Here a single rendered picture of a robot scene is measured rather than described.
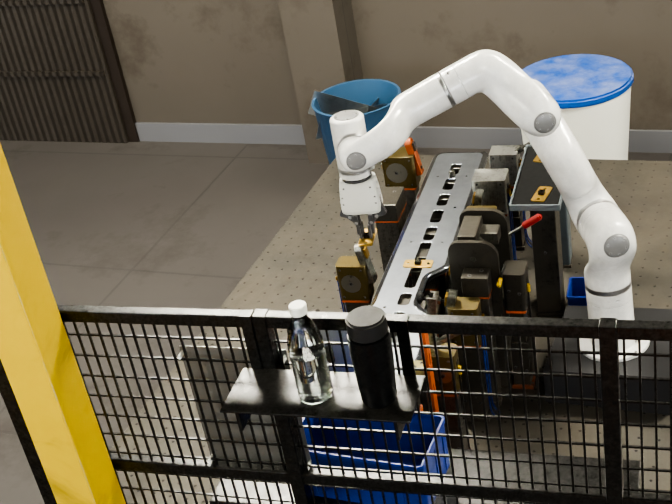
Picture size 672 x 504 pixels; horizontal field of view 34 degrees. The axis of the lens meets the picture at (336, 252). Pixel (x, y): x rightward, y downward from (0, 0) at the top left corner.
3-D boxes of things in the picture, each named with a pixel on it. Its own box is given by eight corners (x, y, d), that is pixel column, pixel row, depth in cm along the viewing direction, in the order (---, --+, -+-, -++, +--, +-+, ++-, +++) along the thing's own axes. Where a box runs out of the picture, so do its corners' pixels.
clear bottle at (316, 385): (304, 382, 205) (285, 293, 195) (338, 384, 203) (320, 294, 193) (294, 405, 200) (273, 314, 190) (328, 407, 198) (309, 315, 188)
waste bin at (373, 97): (426, 173, 580) (413, 71, 551) (395, 217, 546) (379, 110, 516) (341, 168, 601) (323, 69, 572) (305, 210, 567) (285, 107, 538)
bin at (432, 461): (323, 443, 251) (314, 398, 245) (452, 461, 239) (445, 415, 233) (295, 493, 238) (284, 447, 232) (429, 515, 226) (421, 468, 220)
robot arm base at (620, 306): (649, 322, 306) (645, 265, 298) (649, 362, 290) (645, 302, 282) (579, 324, 312) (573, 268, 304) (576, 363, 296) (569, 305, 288)
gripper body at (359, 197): (378, 163, 274) (385, 203, 280) (338, 166, 277) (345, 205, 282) (373, 177, 268) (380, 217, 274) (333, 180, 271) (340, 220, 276)
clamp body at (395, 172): (391, 239, 390) (377, 146, 372) (430, 239, 386) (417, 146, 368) (386, 251, 383) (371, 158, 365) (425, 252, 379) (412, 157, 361)
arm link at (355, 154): (465, 121, 256) (351, 184, 261) (451, 96, 270) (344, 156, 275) (448, 90, 252) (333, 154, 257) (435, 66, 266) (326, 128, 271)
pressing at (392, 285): (427, 154, 377) (427, 150, 376) (493, 153, 370) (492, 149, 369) (312, 417, 266) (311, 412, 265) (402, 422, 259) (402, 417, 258)
